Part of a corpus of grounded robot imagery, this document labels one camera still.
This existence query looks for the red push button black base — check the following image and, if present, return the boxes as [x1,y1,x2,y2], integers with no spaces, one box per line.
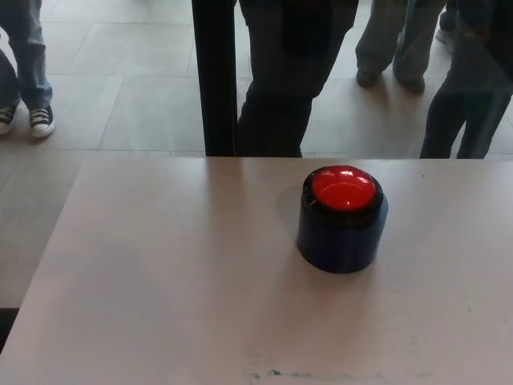
[297,164,390,275]

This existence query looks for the person in black trousers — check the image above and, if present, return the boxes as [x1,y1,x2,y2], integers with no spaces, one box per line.
[235,0,360,159]

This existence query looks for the person in baggy grey jeans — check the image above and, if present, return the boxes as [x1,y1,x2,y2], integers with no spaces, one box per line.
[354,0,458,95]

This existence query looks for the person in dark blue trousers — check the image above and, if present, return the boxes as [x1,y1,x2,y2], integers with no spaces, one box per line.
[418,0,513,160]

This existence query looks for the person with white sneakers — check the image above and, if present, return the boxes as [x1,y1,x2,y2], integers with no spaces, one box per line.
[434,0,458,55]

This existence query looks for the person blue jeans black sneakers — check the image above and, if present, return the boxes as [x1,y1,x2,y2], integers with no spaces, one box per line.
[0,0,55,139]

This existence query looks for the black vertical post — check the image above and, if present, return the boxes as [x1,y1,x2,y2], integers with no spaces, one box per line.
[191,0,239,157]

